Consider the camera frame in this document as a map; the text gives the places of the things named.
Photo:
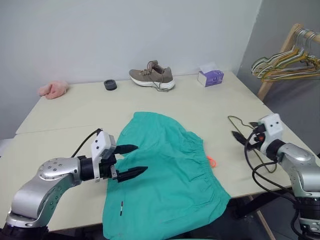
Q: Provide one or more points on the wooden clothes rack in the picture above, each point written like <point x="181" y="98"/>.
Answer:
<point x="265" y="87"/>

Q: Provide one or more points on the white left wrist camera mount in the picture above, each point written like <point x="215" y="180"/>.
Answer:
<point x="98" y="145"/>

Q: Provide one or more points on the green shorts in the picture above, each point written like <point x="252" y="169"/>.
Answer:
<point x="170" y="170"/>

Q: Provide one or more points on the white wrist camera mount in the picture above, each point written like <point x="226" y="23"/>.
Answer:
<point x="273" y="126"/>
<point x="98" y="145"/>

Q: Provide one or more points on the purple tissue box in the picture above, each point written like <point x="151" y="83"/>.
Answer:
<point x="212" y="78"/>

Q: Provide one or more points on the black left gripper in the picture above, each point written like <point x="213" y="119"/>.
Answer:
<point x="108" y="170"/>

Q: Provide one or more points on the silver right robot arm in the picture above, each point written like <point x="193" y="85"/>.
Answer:
<point x="300" y="160"/>

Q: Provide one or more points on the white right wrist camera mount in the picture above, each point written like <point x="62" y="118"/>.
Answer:
<point x="273" y="126"/>

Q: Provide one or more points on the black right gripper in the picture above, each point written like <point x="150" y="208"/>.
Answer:
<point x="257" y="142"/>

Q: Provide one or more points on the black table support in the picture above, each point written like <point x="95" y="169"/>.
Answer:
<point x="250" y="203"/>

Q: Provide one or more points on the pink plush cloth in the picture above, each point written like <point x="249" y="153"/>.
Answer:
<point x="53" y="90"/>

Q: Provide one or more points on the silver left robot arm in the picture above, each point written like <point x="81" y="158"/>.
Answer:
<point x="50" y="180"/>

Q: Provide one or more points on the wooden table leg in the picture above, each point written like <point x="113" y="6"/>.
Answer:
<point x="265" y="223"/>

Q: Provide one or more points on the taupe sneaker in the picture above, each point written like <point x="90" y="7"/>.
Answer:
<point x="155" y="75"/>

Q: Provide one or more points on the black round lid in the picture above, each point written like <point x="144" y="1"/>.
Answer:
<point x="110" y="85"/>

